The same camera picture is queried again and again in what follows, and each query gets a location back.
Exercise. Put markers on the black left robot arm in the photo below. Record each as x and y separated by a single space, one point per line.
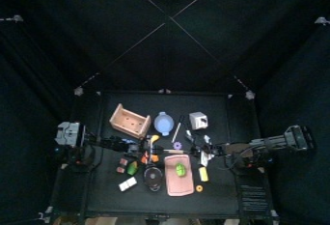
103 142

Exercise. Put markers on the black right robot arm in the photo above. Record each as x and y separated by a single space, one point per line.
274 142

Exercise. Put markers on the green toy starfruit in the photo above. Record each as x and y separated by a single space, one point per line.
181 169

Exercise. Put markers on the yellow toy spoon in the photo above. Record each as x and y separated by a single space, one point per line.
154 137

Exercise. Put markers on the orange toy piece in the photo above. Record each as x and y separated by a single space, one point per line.
154 158
143 160

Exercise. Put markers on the white toy piece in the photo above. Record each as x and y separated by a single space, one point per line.
205 160
189 135
208 139

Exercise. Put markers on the purple toy flower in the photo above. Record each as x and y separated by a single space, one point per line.
177 145

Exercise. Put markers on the small red brown cube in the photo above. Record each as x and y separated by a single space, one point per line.
123 162
121 170

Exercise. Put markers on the white thin stick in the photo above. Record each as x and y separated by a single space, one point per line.
177 129

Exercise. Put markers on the green yellow toy fruit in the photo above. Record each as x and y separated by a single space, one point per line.
133 168

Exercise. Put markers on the tan wooden crate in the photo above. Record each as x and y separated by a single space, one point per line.
130 125

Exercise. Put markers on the yellow toy block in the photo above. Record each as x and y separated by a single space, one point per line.
204 174

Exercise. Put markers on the light blue bowl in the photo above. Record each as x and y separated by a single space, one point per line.
163 123

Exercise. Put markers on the white toy box appliance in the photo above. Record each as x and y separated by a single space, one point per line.
198 120

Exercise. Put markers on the black toy pan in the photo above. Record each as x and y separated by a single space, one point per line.
153 177

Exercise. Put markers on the pink cutting board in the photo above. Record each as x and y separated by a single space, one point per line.
179 179

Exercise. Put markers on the white toy block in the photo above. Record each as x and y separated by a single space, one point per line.
127 183

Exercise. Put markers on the white text label sticker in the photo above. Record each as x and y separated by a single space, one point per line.
253 200

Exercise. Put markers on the metal frame bracket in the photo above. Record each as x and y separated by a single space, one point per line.
78 90
249 94
321 20

